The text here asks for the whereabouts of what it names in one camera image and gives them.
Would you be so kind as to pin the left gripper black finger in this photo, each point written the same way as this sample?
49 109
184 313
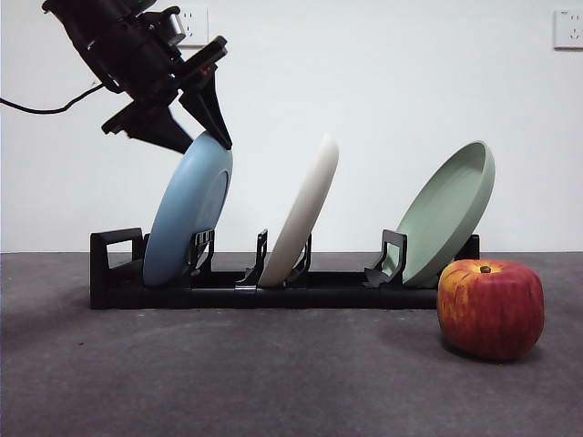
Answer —
207 116
155 127

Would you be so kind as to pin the blue plate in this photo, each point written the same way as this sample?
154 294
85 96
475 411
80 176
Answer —
182 218

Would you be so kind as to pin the red yellow apple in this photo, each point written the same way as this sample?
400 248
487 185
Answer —
492 309

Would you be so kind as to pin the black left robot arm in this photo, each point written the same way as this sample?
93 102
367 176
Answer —
123 45

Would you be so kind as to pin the cream white plate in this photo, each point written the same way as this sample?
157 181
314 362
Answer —
300 214

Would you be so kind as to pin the black plate rack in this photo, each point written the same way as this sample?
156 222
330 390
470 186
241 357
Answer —
319 298

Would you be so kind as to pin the pale green plate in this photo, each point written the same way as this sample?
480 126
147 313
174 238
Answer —
437 227

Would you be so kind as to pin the white wall socket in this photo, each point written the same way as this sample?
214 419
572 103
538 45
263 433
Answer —
569 29
197 27

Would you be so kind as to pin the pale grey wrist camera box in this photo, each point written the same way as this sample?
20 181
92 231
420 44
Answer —
175 26

